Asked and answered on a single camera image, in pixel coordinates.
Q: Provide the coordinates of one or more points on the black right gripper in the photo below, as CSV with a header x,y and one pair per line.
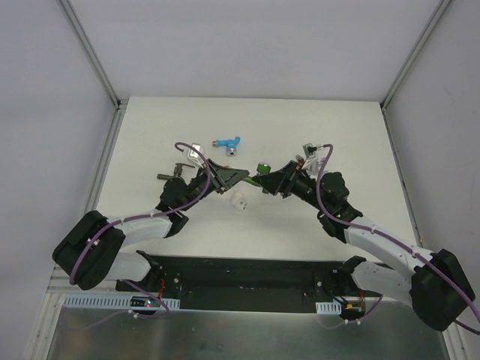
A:
x,y
291,178

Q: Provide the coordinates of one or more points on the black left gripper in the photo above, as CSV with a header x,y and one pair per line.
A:
x,y
216,176

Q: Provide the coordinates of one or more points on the green faucet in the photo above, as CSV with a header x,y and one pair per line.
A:
x,y
262,168

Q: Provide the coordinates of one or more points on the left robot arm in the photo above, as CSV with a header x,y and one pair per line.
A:
x,y
92,251

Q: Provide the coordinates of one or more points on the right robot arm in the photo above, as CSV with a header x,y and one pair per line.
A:
x,y
432,284

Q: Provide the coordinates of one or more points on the blue faucet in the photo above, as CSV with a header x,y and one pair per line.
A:
x,y
230,145

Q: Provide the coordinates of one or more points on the brown faucet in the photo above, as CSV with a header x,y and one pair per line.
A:
x,y
300,161

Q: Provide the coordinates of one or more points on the dark grey faucet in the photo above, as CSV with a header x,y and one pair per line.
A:
x,y
177,172

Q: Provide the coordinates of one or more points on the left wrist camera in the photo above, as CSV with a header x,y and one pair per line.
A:
x,y
194,151

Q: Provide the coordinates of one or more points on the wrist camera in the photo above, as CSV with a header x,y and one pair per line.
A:
x,y
194,151
311,153

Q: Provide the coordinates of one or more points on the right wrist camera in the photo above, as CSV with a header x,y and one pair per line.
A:
x,y
311,153

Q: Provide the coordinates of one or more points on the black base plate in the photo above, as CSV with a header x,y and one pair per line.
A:
x,y
254,285

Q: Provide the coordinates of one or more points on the white cable duct right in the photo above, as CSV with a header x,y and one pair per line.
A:
x,y
328,308

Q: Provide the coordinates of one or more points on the white cable duct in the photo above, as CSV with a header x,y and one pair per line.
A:
x,y
328,308
112,302

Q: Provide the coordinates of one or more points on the white cable duct left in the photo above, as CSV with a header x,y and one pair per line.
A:
x,y
112,302

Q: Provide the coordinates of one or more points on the aluminium frame post left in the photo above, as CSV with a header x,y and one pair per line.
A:
x,y
90,54

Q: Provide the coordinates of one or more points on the aluminium frame post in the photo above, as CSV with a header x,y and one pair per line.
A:
x,y
90,54
432,24

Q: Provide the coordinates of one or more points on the aluminium frame post right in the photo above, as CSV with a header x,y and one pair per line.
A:
x,y
432,24

